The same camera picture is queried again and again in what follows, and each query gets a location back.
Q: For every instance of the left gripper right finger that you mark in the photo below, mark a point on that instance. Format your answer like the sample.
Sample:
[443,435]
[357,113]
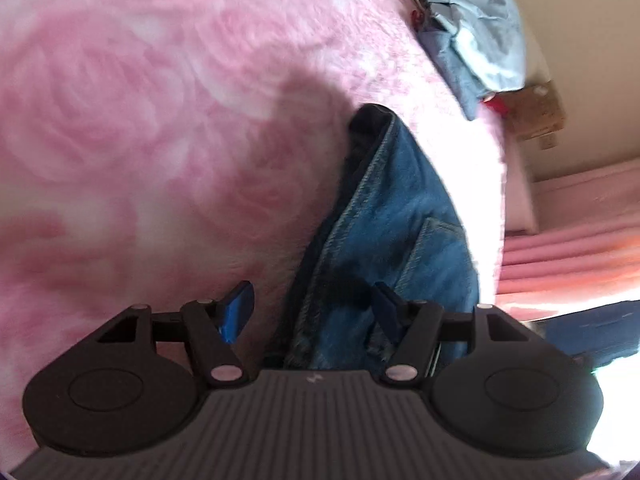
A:
[413,328]

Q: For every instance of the brown cardboard box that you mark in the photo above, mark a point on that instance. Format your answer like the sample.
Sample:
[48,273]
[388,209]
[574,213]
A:
[533,111]

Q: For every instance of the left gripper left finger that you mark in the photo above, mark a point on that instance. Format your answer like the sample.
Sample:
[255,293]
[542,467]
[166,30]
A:
[212,328]

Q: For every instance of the light blue shirt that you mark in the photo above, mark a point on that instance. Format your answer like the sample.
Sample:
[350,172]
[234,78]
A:
[488,35]

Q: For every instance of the light blue folded jeans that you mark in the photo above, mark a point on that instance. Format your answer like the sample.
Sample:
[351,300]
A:
[468,90]

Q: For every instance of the dark blue denim jeans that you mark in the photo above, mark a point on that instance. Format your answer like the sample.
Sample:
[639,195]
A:
[393,222]

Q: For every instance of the red garment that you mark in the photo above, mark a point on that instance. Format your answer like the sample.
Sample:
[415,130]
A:
[497,104]

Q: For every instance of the pink floral fleece blanket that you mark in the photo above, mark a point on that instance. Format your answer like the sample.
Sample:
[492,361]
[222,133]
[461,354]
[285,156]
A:
[157,151]

